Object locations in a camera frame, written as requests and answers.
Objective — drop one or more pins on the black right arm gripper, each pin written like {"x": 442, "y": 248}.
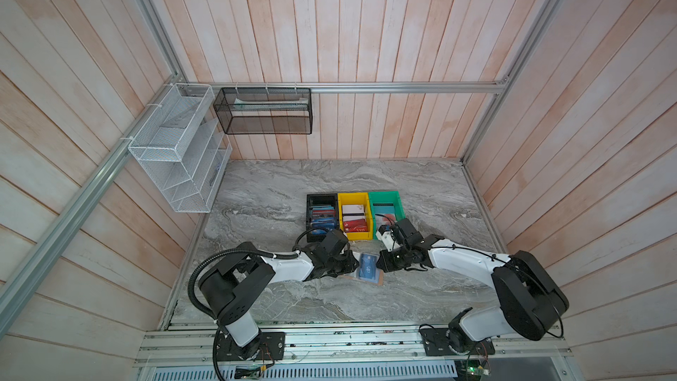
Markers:
{"x": 385, "y": 264}

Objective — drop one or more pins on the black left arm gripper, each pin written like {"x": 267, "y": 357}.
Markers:
{"x": 350, "y": 264}

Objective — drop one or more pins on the tan leather card holder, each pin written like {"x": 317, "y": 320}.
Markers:
{"x": 353, "y": 275}

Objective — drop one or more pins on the blue credit card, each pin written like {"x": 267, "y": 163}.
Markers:
{"x": 368, "y": 270}

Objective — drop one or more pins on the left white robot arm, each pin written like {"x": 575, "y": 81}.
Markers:
{"x": 226, "y": 285}

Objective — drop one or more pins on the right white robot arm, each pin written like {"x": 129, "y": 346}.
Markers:
{"x": 529, "y": 301}

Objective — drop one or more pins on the red card in yellow bin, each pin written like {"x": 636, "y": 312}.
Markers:
{"x": 356, "y": 225}

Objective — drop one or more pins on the teal card in green bin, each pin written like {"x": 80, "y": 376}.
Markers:
{"x": 385, "y": 209}

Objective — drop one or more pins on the green plastic bin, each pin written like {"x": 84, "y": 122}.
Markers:
{"x": 392, "y": 198}

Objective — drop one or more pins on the black plastic bin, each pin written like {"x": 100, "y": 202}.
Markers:
{"x": 322, "y": 215}

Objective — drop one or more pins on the yellow plastic bin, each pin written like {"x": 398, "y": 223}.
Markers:
{"x": 356, "y": 205}

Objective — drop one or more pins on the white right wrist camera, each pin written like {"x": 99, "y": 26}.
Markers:
{"x": 384, "y": 235}

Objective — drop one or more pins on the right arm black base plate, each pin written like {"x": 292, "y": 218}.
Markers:
{"x": 444, "y": 341}

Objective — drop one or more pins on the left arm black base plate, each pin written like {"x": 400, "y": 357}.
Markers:
{"x": 267, "y": 347}

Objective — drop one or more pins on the black mesh wall basket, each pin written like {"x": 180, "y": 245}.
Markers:
{"x": 265, "y": 110}

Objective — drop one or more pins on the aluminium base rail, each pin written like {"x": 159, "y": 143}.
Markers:
{"x": 352, "y": 351}

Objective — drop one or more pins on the white wire mesh shelf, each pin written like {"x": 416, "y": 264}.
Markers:
{"x": 181, "y": 149}

